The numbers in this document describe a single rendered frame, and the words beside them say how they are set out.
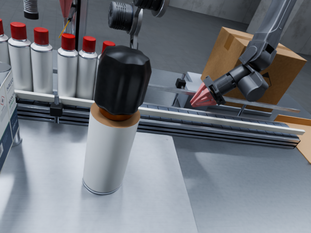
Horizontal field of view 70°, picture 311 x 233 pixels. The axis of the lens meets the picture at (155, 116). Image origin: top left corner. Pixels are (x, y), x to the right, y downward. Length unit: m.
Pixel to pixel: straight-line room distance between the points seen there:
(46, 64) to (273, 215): 0.73
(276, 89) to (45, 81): 0.91
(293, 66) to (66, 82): 0.88
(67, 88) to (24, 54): 0.13
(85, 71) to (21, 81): 0.17
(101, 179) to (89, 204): 0.06
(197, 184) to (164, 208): 0.17
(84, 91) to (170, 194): 0.38
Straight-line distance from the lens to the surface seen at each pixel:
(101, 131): 0.38
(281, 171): 0.90
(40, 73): 0.68
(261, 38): 0.75
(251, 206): 0.71
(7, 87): 0.49
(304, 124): 1.31
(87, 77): 0.67
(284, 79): 1.11
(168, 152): 0.63
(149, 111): 0.70
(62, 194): 0.51
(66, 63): 0.65
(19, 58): 0.68
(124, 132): 0.38
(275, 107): 0.98
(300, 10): 7.72
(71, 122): 0.72
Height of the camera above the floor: 1.30
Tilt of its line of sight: 35 degrees down
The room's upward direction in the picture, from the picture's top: 18 degrees clockwise
